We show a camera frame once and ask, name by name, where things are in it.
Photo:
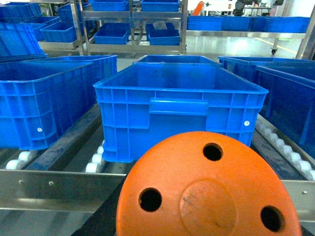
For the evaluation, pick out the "blue bin left front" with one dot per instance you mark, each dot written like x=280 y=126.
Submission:
x=41 y=100

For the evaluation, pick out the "blue bin right front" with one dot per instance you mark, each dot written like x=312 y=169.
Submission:
x=290 y=103

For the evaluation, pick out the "blue bin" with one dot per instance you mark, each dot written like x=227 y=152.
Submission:
x=41 y=100
x=290 y=103
x=149 y=102

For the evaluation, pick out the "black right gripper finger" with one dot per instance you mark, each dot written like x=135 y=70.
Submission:
x=103 y=221

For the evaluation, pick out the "blue bin centre front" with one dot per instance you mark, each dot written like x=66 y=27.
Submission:
x=149 y=102

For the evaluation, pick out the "orange cylindrical cap 4680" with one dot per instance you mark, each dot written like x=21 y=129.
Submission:
x=204 y=184

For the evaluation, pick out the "stainless steel shelf rack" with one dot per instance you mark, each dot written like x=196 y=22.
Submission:
x=55 y=179

